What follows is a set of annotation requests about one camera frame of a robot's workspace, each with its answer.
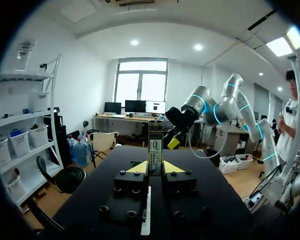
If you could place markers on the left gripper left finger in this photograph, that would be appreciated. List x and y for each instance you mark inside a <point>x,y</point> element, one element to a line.
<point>126,182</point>

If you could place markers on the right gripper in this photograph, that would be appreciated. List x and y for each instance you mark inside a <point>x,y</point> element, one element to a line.
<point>181,118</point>

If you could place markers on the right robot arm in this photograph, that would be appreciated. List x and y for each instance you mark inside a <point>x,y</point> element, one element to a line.
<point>225,105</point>

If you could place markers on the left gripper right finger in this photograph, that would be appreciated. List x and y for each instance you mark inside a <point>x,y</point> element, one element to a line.
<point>181,182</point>

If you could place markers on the person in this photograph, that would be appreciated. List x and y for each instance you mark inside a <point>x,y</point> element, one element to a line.
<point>291,130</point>

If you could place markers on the silver optical module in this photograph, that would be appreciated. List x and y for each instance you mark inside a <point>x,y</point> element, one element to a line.
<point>155,150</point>

